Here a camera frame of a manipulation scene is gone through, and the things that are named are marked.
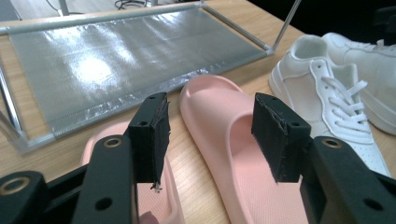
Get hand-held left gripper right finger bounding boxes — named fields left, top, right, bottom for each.
left=251, top=92, right=396, bottom=224

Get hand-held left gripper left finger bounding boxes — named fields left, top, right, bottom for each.
left=71, top=91, right=171, bottom=224

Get pink slipper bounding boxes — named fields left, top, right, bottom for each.
left=80, top=119, right=186, bottom=224
left=178, top=74, right=310, bottom=224

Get white sneaker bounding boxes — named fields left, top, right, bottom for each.
left=321, top=32, right=396, bottom=136
left=268, top=34, right=392, bottom=178

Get silver metal shoe rack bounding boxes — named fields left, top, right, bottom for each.
left=0, top=0, right=303, bottom=155

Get black floor cables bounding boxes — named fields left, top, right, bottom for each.
left=113, top=0, right=149, bottom=10

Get white desk frame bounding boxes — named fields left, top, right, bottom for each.
left=57, top=0, right=71, bottom=17

